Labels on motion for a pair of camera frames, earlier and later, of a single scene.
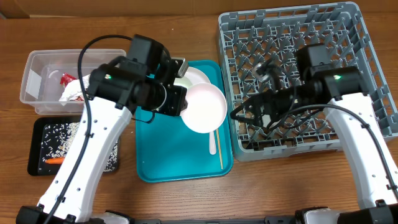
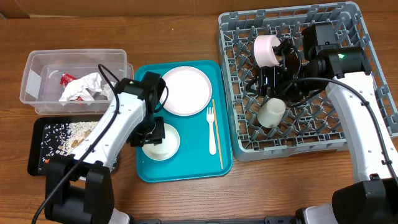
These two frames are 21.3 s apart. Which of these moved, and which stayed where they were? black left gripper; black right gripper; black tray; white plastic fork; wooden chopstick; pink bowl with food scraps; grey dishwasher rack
Moved: pink bowl with food scraps; black right gripper; black left gripper
Stayed: grey dishwasher rack; white plastic fork; black tray; wooden chopstick
